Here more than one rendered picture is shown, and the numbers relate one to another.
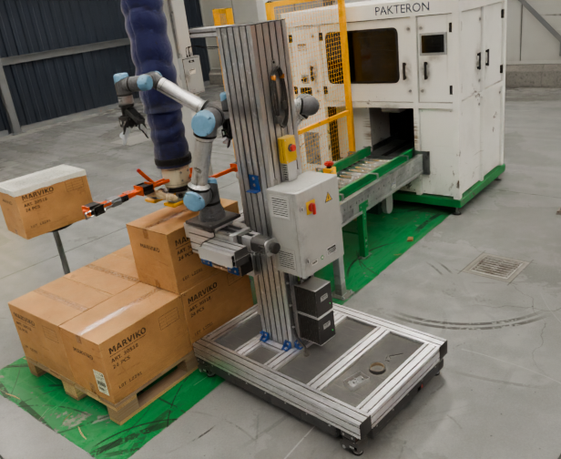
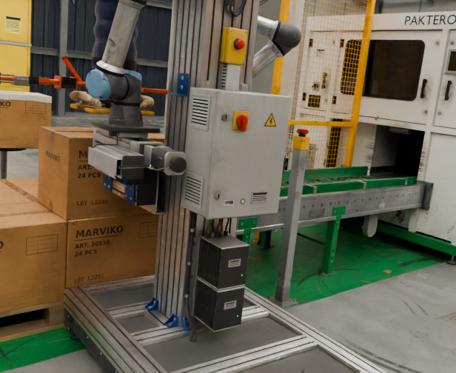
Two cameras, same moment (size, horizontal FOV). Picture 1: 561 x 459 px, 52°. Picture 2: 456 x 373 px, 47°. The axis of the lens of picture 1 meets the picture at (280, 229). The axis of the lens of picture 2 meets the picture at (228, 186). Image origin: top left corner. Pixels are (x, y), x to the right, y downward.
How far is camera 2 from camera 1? 1.28 m
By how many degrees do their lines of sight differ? 13
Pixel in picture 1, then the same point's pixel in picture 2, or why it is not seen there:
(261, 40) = not seen: outside the picture
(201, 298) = (96, 237)
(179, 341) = (49, 281)
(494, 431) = not seen: outside the picture
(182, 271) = (78, 193)
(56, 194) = (12, 111)
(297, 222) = (215, 133)
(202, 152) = (121, 18)
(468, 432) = not seen: outside the picture
